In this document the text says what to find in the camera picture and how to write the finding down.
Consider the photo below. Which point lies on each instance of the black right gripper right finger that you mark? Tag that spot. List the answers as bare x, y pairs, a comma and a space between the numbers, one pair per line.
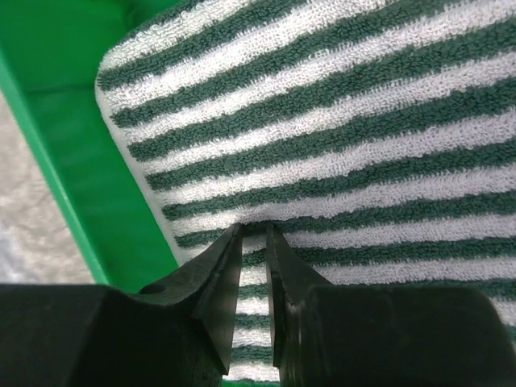
379, 335

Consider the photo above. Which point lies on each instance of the green white striped towel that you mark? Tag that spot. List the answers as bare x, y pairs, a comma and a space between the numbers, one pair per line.
379, 136

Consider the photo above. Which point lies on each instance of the green plastic tray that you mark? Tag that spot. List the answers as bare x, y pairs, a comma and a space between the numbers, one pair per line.
68, 200

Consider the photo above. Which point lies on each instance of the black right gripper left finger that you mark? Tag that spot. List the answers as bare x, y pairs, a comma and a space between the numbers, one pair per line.
176, 331

